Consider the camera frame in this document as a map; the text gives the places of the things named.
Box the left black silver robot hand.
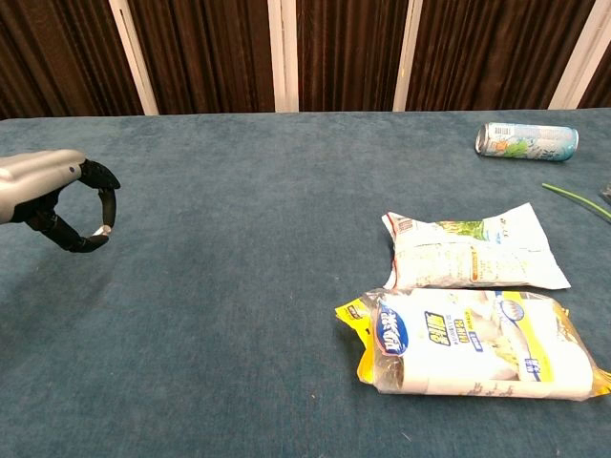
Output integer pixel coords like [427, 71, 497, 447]
[0, 149, 121, 253]

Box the dark brown curtain panel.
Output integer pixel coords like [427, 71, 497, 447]
[405, 0, 597, 112]
[296, 0, 411, 114]
[0, 0, 145, 121]
[577, 59, 611, 109]
[127, 0, 277, 115]

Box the blue table cloth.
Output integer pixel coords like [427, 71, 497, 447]
[0, 107, 611, 458]

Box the white green snack bag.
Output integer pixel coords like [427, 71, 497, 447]
[380, 202, 572, 291]

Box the yellow white bag roll pack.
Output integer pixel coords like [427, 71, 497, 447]
[333, 287, 611, 402]

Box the blue white drink can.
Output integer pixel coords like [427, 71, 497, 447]
[474, 121, 580, 163]

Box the white frame post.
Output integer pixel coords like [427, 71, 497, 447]
[392, 0, 425, 113]
[547, 0, 611, 111]
[266, 0, 300, 114]
[107, 0, 159, 116]

